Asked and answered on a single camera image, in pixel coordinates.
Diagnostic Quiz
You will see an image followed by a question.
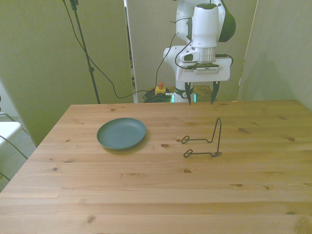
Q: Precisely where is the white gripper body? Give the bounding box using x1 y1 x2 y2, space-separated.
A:
175 56 232 83

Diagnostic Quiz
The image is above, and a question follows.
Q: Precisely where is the black tripod cable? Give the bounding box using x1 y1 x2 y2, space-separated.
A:
61 0 156 99

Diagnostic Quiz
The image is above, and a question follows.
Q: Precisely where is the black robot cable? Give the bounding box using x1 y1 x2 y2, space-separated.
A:
155 17 192 90

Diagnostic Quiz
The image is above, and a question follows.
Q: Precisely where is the teal round plate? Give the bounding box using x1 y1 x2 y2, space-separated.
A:
96 117 147 150

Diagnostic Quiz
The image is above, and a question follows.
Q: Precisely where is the black tripod stand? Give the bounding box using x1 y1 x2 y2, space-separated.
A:
69 0 101 104

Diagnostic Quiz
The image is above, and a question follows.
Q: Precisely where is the black wire plate stand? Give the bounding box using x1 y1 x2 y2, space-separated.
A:
181 117 222 158

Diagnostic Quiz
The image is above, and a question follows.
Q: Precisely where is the coiled dark cable bundle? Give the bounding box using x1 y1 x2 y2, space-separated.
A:
142 88 175 103

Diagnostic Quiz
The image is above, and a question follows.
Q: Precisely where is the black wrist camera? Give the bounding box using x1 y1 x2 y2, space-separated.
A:
183 62 220 70

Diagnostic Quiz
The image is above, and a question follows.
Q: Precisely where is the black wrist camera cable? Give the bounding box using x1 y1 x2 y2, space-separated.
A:
215 54 234 68

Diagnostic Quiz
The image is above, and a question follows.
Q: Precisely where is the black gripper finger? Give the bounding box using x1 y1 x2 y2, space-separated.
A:
184 82 194 106
210 81 220 106

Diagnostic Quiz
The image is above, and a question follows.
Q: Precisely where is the yellow emergency stop box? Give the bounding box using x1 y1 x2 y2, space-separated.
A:
155 82 167 96

